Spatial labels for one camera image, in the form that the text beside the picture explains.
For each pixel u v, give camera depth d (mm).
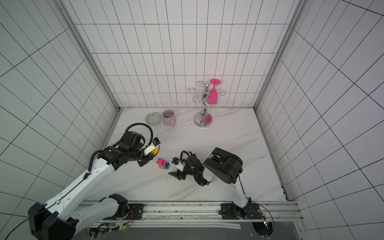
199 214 727
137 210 727
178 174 793
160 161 820
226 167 523
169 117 1039
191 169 769
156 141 668
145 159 666
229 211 727
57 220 368
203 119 1104
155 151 680
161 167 869
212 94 999
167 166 854
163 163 832
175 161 769
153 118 1102
